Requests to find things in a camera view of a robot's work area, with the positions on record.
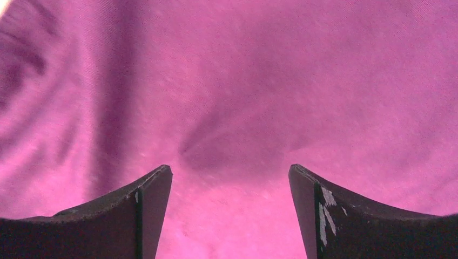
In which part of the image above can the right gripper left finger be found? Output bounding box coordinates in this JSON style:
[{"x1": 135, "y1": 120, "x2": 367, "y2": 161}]
[{"x1": 1, "y1": 165, "x2": 173, "y2": 258}]

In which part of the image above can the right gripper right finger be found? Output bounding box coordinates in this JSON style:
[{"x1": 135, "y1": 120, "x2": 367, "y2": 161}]
[{"x1": 288, "y1": 164, "x2": 457, "y2": 259}]

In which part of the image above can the purple cloth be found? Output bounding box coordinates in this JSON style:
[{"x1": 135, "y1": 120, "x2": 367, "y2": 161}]
[{"x1": 1, "y1": 1, "x2": 457, "y2": 258}]

